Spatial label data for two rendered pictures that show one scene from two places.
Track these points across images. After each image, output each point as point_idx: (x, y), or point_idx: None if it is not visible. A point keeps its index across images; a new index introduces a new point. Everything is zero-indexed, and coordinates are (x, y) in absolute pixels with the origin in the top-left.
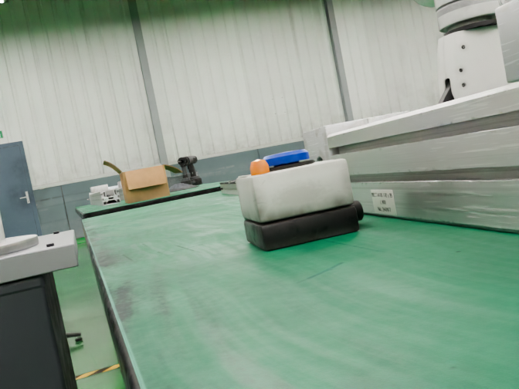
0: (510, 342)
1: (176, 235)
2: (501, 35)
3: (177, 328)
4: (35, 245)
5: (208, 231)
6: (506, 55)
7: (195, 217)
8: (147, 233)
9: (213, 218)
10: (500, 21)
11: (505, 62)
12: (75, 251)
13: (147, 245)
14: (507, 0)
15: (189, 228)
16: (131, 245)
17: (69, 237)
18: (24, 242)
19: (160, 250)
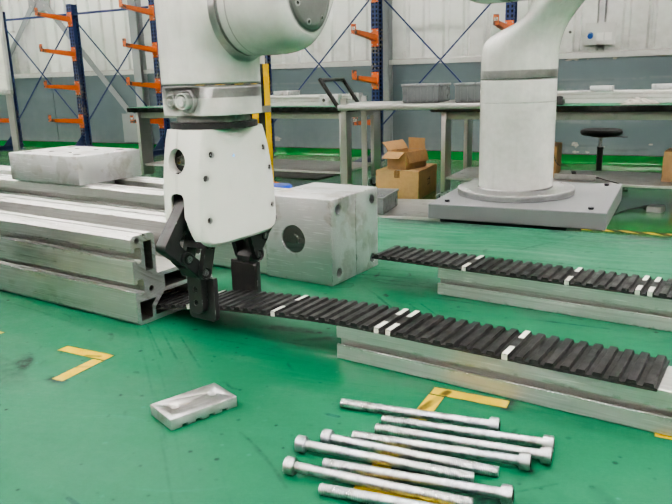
0: None
1: (468, 239)
2: (139, 158)
3: None
4: (487, 200)
5: (426, 241)
6: (139, 165)
7: (655, 270)
8: (563, 243)
9: (564, 264)
10: (138, 153)
11: (140, 168)
12: (428, 208)
13: (441, 230)
14: (162, 97)
15: (497, 246)
16: (472, 230)
17: (498, 206)
18: (475, 195)
19: (394, 227)
